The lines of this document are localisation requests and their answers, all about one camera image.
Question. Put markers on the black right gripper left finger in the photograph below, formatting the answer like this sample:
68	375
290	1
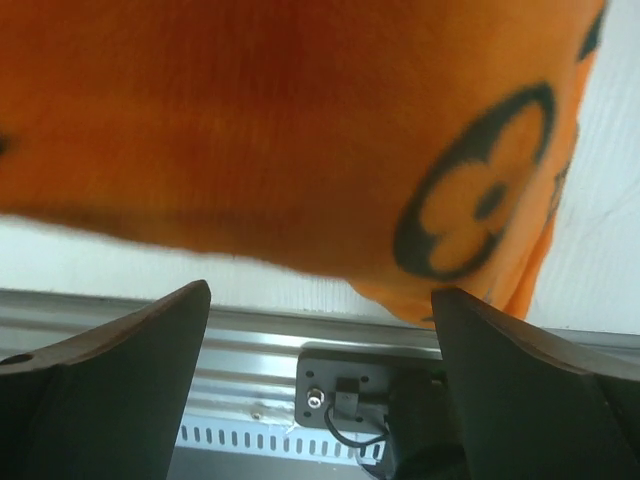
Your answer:
106	403

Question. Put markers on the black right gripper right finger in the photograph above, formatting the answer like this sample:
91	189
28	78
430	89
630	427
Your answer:
531	404

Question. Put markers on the orange patterned plush pillowcase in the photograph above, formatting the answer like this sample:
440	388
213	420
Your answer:
402	146

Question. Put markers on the aluminium front rail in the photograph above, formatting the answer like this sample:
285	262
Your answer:
248	361

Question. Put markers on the white slotted cable duct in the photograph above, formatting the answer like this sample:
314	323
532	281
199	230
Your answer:
290	443

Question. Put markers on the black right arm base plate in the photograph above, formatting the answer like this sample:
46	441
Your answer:
355	384

